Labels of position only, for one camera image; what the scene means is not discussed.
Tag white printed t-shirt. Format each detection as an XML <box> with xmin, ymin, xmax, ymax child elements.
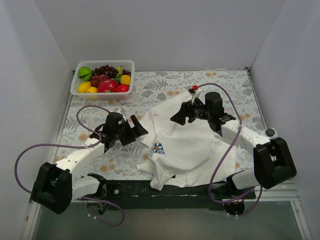
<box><xmin>137</xmin><ymin>91</ymin><xmax>229</xmax><ymax>191</ymax></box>

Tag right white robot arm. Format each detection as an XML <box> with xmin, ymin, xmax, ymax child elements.
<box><xmin>170</xmin><ymin>92</ymin><xmax>297</xmax><ymax>199</ymax></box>

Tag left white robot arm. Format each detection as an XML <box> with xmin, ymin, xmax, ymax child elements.
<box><xmin>30</xmin><ymin>112</ymin><xmax>148</xmax><ymax>214</ymax></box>

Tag floral patterned table mat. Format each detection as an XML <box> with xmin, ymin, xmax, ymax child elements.
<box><xmin>53</xmin><ymin>69</ymin><xmax>267</xmax><ymax>180</ymax></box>

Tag red toy apple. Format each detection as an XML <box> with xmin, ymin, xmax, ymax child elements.
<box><xmin>115</xmin><ymin>84</ymin><xmax>130</xmax><ymax>93</ymax></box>

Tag red toy dragon fruit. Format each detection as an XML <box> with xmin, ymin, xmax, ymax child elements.
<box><xmin>97</xmin><ymin>78</ymin><xmax>118</xmax><ymax>93</ymax></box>

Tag yellow toy mango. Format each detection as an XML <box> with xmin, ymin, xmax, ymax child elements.
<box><xmin>86</xmin><ymin>86</ymin><xmax>98</xmax><ymax>94</ymax></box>

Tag white plastic fruit basket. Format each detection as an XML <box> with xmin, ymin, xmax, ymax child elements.
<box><xmin>70</xmin><ymin>60</ymin><xmax>135</xmax><ymax>101</ymax></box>

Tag orange toy fruit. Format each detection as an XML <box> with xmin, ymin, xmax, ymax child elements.
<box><xmin>120</xmin><ymin>74</ymin><xmax>131</xmax><ymax>86</ymax></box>

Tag yellow toy lemon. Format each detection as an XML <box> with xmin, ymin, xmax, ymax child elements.
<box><xmin>77</xmin><ymin>81</ymin><xmax>91</xmax><ymax>94</ymax></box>

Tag dark red toy grapes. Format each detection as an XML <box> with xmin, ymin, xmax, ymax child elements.
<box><xmin>90</xmin><ymin>65</ymin><xmax>132</xmax><ymax>88</ymax></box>

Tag white bottle grey cap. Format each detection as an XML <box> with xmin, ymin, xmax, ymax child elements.
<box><xmin>264</xmin><ymin>127</ymin><xmax>278</xmax><ymax>139</ymax></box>

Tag green toy fruit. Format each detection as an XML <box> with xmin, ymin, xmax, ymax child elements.
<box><xmin>77</xmin><ymin>66</ymin><xmax>92</xmax><ymax>82</ymax></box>

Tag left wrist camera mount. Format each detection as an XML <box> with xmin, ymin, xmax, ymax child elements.
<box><xmin>119</xmin><ymin>108</ymin><xmax>128</xmax><ymax>120</ymax></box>

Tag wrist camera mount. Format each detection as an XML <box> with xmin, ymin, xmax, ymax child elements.
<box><xmin>188</xmin><ymin>85</ymin><xmax>202</xmax><ymax>104</ymax></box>
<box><xmin>119</xmin><ymin>108</ymin><xmax>128</xmax><ymax>120</ymax></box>

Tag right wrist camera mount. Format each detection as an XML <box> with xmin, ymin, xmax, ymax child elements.
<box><xmin>188</xmin><ymin>85</ymin><xmax>202</xmax><ymax>104</ymax></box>

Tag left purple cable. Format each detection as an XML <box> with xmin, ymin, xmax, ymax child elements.
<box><xmin>14</xmin><ymin>104</ymin><xmax>125</xmax><ymax>227</ymax></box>

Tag purple cable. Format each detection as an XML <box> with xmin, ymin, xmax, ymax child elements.
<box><xmin>193</xmin><ymin>82</ymin><xmax>263</xmax><ymax>217</ymax></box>
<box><xmin>14</xmin><ymin>104</ymin><xmax>125</xmax><ymax>227</ymax></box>

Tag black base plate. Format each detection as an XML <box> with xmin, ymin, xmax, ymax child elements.
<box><xmin>77</xmin><ymin>179</ymin><xmax>257</xmax><ymax>211</ymax></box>

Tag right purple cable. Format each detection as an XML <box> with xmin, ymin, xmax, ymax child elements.
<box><xmin>193</xmin><ymin>82</ymin><xmax>263</xmax><ymax>217</ymax></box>

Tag aluminium frame rail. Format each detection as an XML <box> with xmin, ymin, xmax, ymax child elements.
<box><xmin>29</xmin><ymin>181</ymin><xmax>301</xmax><ymax>204</ymax></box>

